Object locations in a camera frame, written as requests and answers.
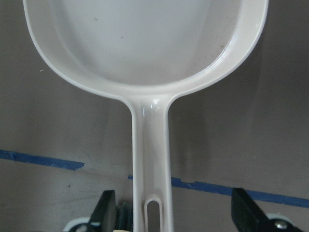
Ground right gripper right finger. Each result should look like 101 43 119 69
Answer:
231 188 302 232

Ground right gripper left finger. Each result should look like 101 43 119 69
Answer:
87 190 116 232

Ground white hand brush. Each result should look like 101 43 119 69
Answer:
115 203 133 232

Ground white plastic dustpan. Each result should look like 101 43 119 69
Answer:
23 0 268 232

